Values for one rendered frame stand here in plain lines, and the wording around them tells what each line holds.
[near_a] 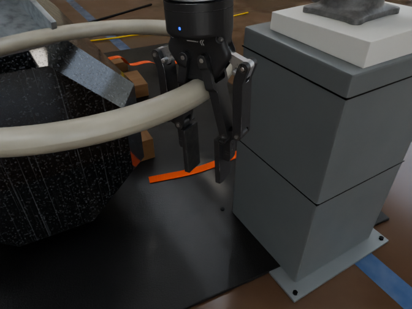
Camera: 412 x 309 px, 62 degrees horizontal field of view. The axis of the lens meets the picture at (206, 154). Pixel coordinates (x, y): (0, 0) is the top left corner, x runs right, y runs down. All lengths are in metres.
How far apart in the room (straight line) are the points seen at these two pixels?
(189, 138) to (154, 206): 1.09
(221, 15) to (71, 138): 0.19
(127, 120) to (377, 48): 0.64
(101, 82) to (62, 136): 0.83
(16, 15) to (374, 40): 0.77
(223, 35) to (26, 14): 0.60
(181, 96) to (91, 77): 0.79
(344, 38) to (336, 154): 0.28
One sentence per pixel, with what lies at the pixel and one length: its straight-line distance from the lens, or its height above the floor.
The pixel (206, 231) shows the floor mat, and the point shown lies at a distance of 1.44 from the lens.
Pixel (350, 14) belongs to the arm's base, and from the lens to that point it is 0.97.
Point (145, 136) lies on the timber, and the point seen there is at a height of 0.14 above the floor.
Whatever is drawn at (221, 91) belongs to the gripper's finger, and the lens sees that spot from 0.42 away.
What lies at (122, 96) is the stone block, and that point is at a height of 0.56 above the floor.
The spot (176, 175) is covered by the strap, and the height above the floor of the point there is 0.02.
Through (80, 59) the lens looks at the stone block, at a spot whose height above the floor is 0.70.
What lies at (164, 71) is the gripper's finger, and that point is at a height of 0.93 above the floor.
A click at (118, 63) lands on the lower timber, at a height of 0.09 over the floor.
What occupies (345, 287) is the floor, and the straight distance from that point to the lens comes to 1.40.
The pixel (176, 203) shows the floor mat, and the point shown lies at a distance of 1.55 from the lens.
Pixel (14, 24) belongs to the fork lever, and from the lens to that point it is 0.87.
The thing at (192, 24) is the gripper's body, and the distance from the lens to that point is 0.37.
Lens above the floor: 1.11
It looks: 37 degrees down
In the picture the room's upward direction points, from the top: straight up
